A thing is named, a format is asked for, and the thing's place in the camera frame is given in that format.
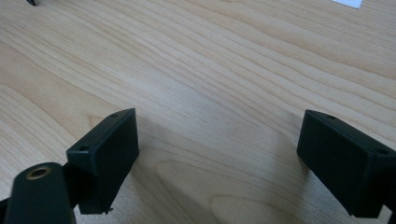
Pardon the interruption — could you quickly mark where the white paper sheet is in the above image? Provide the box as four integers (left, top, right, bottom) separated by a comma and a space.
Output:
330, 0, 364, 9

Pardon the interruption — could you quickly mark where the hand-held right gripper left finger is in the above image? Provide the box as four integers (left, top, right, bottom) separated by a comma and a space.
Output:
65, 107, 140, 216

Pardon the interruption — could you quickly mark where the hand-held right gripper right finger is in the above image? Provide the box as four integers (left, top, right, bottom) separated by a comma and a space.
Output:
296, 108, 396, 218

